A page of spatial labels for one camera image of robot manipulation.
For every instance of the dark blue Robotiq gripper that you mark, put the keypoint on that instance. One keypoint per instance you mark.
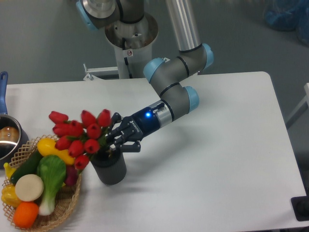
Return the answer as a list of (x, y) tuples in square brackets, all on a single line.
[(132, 129)]

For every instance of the red tulip bouquet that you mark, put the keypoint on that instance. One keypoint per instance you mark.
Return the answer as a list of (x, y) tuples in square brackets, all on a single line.
[(84, 140)]

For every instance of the blue plastic bag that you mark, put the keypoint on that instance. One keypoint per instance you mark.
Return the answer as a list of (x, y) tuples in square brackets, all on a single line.
[(288, 15)]

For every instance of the dark green cucumber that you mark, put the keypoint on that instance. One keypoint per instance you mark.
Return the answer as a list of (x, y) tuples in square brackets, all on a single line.
[(29, 166)]

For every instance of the beige round bun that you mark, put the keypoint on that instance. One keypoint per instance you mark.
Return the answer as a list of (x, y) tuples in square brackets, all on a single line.
[(29, 188)]

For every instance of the dark grey ribbed vase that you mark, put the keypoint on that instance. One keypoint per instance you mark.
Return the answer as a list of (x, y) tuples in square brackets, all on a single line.
[(110, 168)]

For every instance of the yellow banana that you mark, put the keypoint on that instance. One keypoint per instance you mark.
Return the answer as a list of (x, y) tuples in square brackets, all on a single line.
[(9, 171)]

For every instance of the purple red radish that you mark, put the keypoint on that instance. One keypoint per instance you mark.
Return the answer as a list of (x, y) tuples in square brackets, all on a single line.
[(71, 176)]

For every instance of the white furniture edge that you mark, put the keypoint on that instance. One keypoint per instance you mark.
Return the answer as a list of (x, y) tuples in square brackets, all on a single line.
[(299, 110)]

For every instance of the woven wicker basket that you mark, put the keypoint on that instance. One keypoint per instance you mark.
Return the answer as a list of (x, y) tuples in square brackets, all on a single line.
[(66, 198)]

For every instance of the orange fruit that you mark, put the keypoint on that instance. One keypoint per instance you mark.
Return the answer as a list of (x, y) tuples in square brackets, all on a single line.
[(25, 215)]

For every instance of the green bok choy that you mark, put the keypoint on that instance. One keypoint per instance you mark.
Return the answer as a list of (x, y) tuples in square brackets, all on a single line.
[(52, 171)]

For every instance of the blue handled saucepan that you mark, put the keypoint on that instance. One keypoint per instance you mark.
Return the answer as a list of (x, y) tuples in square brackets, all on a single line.
[(12, 136)]

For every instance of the yellow squash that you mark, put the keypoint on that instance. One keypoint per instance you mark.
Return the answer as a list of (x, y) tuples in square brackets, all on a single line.
[(46, 146)]

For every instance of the black device at table edge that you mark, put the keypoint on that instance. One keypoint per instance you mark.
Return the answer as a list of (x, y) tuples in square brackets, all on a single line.
[(301, 207)]

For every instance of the yellow bell pepper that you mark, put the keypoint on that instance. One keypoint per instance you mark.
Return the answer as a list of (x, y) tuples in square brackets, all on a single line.
[(9, 196)]

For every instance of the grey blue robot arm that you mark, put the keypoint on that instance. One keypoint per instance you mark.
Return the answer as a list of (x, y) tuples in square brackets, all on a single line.
[(174, 100)]

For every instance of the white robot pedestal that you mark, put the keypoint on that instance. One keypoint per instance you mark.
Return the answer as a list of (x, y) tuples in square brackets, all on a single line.
[(132, 33)]

